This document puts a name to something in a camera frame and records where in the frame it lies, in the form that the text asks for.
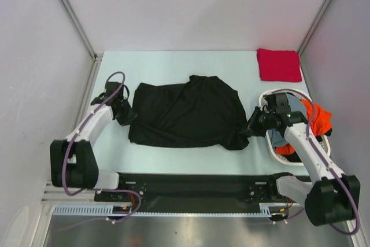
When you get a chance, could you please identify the black garment in basket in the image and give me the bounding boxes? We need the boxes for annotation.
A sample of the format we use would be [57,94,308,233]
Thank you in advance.
[284,129,332,163]

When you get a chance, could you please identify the grey blue t shirt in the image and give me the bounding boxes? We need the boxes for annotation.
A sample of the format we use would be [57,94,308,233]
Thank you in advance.
[268,93,307,148]

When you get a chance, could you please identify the orange t shirt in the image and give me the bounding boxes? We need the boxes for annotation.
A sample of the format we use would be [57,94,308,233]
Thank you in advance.
[275,99,332,156]

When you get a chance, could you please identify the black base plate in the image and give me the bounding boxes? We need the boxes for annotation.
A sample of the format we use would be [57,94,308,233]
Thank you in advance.
[94,173,293,213]

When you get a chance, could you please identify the white laundry basket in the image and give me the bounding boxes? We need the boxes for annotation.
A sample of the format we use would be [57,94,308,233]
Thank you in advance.
[258,88,331,167]

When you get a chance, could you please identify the black t shirt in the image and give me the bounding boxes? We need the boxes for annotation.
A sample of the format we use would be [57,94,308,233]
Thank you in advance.
[128,75,249,151]

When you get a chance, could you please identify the aluminium frame rail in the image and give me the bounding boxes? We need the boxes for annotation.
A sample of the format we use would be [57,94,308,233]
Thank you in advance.
[41,182,95,204]

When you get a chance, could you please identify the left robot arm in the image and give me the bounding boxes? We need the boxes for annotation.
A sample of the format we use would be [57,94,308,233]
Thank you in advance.
[50,82,137,201]

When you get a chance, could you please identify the white cable duct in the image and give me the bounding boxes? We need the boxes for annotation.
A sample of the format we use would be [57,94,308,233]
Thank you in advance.
[53,204,287,218]

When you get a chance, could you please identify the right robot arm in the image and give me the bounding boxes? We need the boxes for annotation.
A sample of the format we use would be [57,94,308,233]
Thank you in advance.
[243,89,360,234]

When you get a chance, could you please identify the folded red t shirt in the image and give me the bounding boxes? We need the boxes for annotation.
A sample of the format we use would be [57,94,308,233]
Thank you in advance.
[256,49,302,83]

